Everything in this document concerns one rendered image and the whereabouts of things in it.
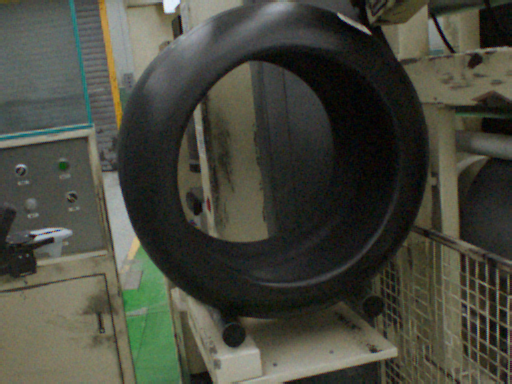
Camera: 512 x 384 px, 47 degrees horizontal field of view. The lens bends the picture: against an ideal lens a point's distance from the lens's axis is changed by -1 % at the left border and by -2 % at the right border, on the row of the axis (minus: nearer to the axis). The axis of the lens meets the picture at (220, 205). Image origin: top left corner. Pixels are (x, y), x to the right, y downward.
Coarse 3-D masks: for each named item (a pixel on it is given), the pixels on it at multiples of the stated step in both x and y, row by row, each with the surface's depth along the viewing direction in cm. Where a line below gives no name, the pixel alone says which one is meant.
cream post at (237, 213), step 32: (192, 0) 132; (224, 0) 133; (224, 96) 137; (224, 128) 139; (224, 160) 140; (256, 160) 142; (224, 192) 141; (256, 192) 143; (224, 224) 143; (256, 224) 145
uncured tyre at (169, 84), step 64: (192, 64) 97; (320, 64) 130; (384, 64) 104; (128, 128) 102; (384, 128) 127; (128, 192) 103; (384, 192) 127; (192, 256) 103; (256, 256) 136; (320, 256) 135; (384, 256) 111
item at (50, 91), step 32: (0, 0) 158; (32, 0) 160; (64, 0) 161; (0, 32) 160; (32, 32) 161; (64, 32) 163; (0, 64) 161; (32, 64) 163; (64, 64) 165; (0, 96) 163; (32, 96) 164; (64, 96) 166; (0, 128) 164; (32, 128) 166; (64, 128) 167
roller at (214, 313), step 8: (208, 312) 122; (216, 312) 116; (224, 312) 115; (216, 320) 114; (224, 320) 111; (232, 320) 110; (224, 328) 109; (232, 328) 108; (240, 328) 109; (224, 336) 108; (232, 336) 108; (240, 336) 109; (232, 344) 109; (240, 344) 109
